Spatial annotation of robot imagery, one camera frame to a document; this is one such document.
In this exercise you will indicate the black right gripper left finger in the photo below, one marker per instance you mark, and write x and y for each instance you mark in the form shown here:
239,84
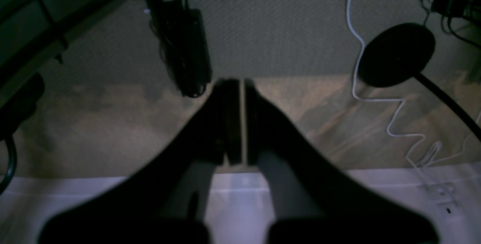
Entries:
165,201

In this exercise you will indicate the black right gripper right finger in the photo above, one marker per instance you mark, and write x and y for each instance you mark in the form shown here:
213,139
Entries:
314,202

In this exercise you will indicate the white printed T-shirt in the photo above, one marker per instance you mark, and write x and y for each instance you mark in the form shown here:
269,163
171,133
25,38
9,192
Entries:
239,208

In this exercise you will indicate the black round stand base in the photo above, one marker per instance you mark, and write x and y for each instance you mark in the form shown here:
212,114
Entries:
400,53

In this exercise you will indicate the black power adapter with cables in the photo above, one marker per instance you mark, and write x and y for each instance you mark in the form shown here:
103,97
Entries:
183,44

